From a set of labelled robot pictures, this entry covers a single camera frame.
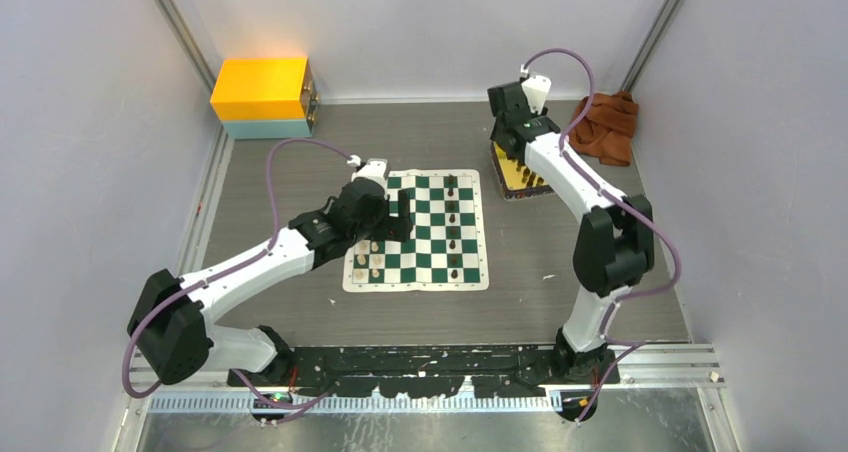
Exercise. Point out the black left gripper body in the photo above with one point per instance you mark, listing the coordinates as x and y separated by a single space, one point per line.
377 227

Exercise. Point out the aluminium frame rail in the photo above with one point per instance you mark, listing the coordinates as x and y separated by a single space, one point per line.
663 366

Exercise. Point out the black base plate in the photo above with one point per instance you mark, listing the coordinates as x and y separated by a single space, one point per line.
493 371

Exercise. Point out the yellow and teal box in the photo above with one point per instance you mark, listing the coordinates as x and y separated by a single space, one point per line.
266 98

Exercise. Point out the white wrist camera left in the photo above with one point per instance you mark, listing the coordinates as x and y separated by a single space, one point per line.
374 169

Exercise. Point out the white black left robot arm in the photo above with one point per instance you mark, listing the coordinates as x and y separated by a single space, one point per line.
175 322

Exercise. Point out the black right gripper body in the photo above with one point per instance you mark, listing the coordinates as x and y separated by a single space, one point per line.
495 132

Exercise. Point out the green white chess mat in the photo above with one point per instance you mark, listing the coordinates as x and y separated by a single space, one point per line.
447 248

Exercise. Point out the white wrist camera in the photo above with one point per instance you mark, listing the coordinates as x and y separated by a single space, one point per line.
535 88
374 169

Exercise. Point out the gold metal tin tray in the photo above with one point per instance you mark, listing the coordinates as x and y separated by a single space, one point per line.
515 180

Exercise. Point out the brown crumpled cloth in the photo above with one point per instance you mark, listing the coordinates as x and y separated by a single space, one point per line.
607 130

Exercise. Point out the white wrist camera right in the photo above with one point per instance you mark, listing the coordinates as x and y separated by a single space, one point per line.
535 88

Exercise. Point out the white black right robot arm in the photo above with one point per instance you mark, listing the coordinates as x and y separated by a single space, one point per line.
614 248

